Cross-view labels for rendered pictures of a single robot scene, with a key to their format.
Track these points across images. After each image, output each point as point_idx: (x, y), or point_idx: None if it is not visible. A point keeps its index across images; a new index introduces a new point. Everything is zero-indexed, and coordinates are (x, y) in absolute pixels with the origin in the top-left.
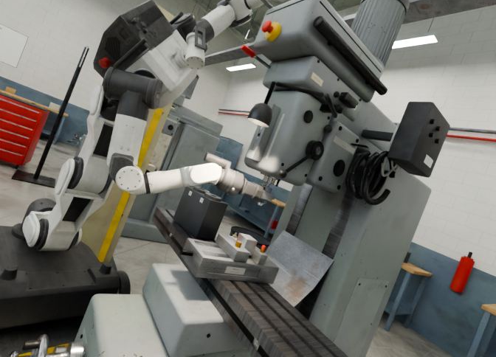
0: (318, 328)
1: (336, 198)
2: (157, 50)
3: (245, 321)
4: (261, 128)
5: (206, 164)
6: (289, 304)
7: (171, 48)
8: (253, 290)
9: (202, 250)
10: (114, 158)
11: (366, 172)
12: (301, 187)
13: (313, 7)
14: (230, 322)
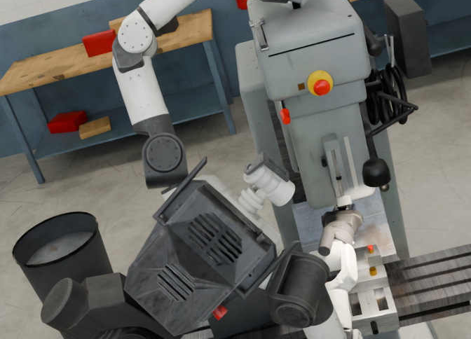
0: (401, 241)
1: None
2: (263, 230)
3: (452, 302)
4: (338, 170)
5: (347, 256)
6: (418, 256)
7: (240, 207)
8: (400, 282)
9: (377, 310)
10: None
11: (398, 104)
12: (276, 148)
13: (365, 40)
14: (437, 316)
